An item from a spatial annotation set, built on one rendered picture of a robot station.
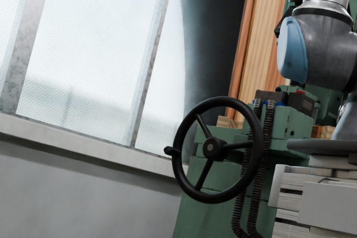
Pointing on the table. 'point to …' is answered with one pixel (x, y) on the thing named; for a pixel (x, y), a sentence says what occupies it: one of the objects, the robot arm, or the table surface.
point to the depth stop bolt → (316, 110)
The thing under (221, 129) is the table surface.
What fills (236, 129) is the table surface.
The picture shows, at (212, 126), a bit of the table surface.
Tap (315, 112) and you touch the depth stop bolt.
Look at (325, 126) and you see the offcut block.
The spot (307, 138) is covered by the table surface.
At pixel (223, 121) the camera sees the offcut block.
